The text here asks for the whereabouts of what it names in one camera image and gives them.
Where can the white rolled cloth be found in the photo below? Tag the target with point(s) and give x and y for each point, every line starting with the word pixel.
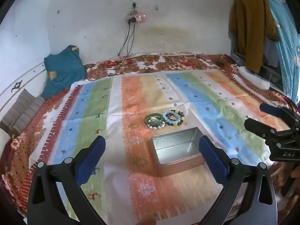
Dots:
pixel 254 77

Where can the pale hanging garment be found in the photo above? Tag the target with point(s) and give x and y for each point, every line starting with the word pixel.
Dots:
pixel 271 51

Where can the striped printed blanket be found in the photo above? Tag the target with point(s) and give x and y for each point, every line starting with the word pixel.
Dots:
pixel 145 93

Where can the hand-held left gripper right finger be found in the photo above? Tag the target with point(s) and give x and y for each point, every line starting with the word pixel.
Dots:
pixel 213 161

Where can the blue printed curtain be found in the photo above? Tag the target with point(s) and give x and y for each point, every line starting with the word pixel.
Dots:
pixel 287 42

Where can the teal garment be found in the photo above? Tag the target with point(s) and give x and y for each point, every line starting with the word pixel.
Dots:
pixel 63 68

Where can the mustard hanging garment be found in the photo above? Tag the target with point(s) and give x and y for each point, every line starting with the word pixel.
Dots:
pixel 252 28

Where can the silver metal tin box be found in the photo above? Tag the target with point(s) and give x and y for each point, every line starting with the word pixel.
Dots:
pixel 178 153

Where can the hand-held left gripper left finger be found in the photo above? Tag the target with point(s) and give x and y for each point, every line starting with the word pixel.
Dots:
pixel 90 161

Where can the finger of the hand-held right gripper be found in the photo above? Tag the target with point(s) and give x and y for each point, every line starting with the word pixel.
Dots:
pixel 257 127
pixel 276 110

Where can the wall plug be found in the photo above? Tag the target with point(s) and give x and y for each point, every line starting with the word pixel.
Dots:
pixel 134 5

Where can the white power strip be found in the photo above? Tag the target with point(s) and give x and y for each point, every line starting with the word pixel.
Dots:
pixel 136 18

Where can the grey striped pillow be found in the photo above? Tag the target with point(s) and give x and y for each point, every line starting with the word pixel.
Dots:
pixel 17 109
pixel 30 114

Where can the green bangle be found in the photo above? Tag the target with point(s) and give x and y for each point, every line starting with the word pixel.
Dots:
pixel 152 119

